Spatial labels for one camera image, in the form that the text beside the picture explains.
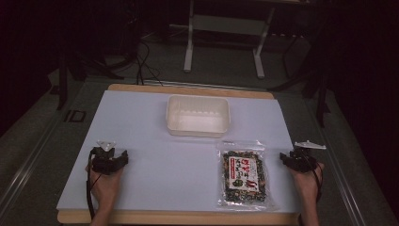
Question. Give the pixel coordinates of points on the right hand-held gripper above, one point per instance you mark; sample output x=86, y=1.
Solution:
x=300, y=159

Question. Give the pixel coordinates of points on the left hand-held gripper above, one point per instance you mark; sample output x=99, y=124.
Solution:
x=108, y=160

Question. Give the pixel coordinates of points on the clear packet of dark snacks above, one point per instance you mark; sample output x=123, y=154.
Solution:
x=244, y=175

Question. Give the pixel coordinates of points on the white plastic tub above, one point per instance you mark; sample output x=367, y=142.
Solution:
x=197, y=116

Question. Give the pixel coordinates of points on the person's right hand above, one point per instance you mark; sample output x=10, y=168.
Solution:
x=306, y=183

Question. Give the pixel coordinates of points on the person's left hand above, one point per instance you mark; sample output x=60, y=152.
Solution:
x=106, y=185

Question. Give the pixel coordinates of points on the black metal stand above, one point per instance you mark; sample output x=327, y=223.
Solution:
x=67, y=62
x=313, y=78

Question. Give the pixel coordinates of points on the white metal table frame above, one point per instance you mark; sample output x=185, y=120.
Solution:
x=226, y=34

